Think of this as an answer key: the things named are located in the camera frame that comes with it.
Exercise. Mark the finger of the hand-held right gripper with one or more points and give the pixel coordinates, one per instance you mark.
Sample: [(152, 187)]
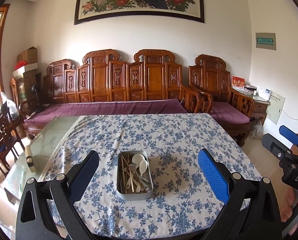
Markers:
[(270, 142), (289, 133)]

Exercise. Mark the white plastic spoon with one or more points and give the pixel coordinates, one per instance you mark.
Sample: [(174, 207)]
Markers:
[(138, 187)]

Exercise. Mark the red paper decoration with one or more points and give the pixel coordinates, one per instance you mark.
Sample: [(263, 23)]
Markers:
[(21, 64)]

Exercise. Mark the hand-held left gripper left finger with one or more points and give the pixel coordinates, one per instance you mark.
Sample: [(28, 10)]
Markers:
[(85, 177)]

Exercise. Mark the wooden dining chair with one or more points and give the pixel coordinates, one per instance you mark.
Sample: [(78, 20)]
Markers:
[(7, 120), (3, 140)]

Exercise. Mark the long purple sofa cushion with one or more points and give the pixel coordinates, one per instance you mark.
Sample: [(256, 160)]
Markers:
[(108, 107)]

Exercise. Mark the grey wall panel box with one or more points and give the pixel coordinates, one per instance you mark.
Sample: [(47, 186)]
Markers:
[(265, 46)]

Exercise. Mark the white plastic bag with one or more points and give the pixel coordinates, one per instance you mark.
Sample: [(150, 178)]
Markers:
[(12, 107)]

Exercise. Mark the red printed box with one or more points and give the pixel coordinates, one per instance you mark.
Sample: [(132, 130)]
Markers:
[(237, 82)]

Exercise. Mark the white ceramic spoon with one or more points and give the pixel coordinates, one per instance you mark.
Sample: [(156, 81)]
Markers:
[(138, 158), (144, 166)]

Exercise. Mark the black desk lamp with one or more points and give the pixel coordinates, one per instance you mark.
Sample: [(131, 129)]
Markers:
[(34, 88)]

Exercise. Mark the wooden door frame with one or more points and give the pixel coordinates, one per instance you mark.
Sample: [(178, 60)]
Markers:
[(2, 55)]

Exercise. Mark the carved wooden armchair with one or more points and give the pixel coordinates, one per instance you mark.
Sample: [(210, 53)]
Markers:
[(211, 80)]

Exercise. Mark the carved wooden sofa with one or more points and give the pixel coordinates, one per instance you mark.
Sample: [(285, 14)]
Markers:
[(98, 77)]

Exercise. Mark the brown cardboard box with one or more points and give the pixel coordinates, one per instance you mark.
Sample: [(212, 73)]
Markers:
[(30, 80)]

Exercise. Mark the blue floral tablecloth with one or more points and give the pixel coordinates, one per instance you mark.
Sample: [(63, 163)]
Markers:
[(164, 135)]

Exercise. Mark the purple armchair cushion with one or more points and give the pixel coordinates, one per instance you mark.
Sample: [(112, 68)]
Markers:
[(229, 112)]

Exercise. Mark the metal tin box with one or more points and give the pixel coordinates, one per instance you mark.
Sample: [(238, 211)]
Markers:
[(135, 197)]

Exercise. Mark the white wall distribution box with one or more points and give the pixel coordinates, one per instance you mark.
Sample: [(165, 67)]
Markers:
[(275, 107)]

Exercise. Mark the carved wooden chair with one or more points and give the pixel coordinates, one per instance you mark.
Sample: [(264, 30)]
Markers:
[(13, 87)]

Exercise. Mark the white flat box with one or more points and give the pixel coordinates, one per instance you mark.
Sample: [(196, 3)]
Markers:
[(26, 70)]

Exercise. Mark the grey fuzzy bundle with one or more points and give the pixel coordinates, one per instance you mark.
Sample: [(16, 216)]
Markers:
[(255, 130)]

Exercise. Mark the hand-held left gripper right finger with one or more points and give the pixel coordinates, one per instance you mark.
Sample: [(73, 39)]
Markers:
[(214, 177)]

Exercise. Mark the wooden side table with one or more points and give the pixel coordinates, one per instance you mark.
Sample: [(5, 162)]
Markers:
[(260, 107)]

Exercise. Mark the wooden chopstick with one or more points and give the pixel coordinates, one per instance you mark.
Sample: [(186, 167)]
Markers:
[(131, 182), (126, 165), (123, 167)]

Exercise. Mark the framed peacock flower painting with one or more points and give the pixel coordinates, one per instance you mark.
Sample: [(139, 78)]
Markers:
[(138, 0)]

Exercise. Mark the white tabletop device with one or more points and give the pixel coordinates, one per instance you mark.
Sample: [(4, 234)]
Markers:
[(263, 93)]

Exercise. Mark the person's right hand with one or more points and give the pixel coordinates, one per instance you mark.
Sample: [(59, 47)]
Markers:
[(286, 207)]

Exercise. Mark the green and white carton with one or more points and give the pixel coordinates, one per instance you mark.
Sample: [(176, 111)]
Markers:
[(22, 95)]

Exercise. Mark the small cardboard box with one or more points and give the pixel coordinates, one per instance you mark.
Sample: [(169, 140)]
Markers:
[(30, 55)]

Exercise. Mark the metal spoon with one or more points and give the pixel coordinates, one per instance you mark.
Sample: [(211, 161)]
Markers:
[(132, 166)]

